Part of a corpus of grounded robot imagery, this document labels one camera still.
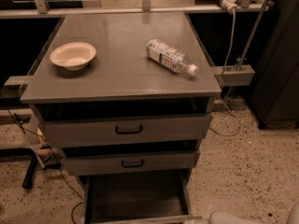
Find grey bottom drawer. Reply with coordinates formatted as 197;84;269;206
81;170;196;224

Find grey drawer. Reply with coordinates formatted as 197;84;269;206
63;150;200;175
40;114;211;147
81;170;196;224

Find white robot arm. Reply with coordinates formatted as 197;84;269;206
209;203;299;224

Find grey drawer cabinet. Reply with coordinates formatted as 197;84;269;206
20;11;222;224

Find grey top drawer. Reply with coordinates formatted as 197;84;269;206
40;114;211;147

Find grey middle drawer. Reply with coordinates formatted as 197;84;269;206
63;150;200;175

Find clear plastic water bottle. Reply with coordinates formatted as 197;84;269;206
147;39;198;76

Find dark cabinet at right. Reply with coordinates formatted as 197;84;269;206
249;0;299;130

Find black bar on floor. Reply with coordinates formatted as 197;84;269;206
21;156;37;189

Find metal diagonal rod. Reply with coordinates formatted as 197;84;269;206
234;0;269;71

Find white power cable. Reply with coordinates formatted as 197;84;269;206
208;8;243;138

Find black floor cable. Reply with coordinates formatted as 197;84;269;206
0;91;86;224

